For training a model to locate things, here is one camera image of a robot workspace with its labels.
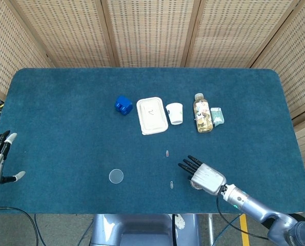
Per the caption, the green tissue pack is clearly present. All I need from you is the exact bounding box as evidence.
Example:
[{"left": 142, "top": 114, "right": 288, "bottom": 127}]
[{"left": 210, "top": 107, "right": 225, "bottom": 127}]

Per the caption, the white table leg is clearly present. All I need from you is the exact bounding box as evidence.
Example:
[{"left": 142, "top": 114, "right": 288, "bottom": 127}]
[{"left": 207, "top": 214, "right": 216, "bottom": 246}]

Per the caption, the blue table cloth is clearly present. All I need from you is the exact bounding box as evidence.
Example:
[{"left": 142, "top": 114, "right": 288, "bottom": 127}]
[{"left": 0, "top": 67, "right": 305, "bottom": 215}]

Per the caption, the silver blue robot base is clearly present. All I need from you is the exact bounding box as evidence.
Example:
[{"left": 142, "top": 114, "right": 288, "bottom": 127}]
[{"left": 90, "top": 214, "right": 201, "bottom": 246}]

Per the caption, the black left hand cable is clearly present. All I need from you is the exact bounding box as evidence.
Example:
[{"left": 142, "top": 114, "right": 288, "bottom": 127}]
[{"left": 0, "top": 204, "right": 40, "bottom": 246}]

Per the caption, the woven wooden folding screen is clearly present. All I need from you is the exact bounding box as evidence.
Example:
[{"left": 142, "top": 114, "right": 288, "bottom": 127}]
[{"left": 0, "top": 0, "right": 305, "bottom": 172}]

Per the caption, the clear tub of paperclips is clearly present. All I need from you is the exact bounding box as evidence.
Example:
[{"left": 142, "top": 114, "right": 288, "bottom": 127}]
[{"left": 189, "top": 179, "right": 204, "bottom": 191}]

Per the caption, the blue toy building brick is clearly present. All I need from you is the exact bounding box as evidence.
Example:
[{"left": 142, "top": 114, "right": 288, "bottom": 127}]
[{"left": 114, "top": 95, "right": 133, "bottom": 116}]

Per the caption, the clear round plastic lid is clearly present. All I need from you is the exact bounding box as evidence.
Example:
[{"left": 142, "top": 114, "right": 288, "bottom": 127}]
[{"left": 109, "top": 169, "right": 124, "bottom": 185}]

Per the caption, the white rectangular tray lid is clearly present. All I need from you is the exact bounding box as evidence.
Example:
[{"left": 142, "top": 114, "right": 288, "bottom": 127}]
[{"left": 136, "top": 96, "right": 169, "bottom": 136}]

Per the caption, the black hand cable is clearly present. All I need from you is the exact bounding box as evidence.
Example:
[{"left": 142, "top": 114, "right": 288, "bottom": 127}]
[
  {"left": 0, "top": 204, "right": 40, "bottom": 246},
  {"left": 216, "top": 186, "right": 271, "bottom": 241}
]

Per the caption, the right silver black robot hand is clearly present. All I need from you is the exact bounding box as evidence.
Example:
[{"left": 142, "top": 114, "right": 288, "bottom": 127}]
[{"left": 177, "top": 155, "right": 227, "bottom": 196}]

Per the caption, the yellow drink plastic bottle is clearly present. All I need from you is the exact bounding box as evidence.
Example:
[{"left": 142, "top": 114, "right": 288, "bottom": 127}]
[{"left": 193, "top": 93, "right": 214, "bottom": 133}]

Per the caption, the black right hand cable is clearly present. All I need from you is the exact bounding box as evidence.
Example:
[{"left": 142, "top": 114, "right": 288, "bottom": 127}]
[{"left": 216, "top": 186, "right": 271, "bottom": 241}]

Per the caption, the white paper cup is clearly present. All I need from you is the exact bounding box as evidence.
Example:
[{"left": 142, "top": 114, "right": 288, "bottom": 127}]
[{"left": 166, "top": 102, "right": 184, "bottom": 126}]

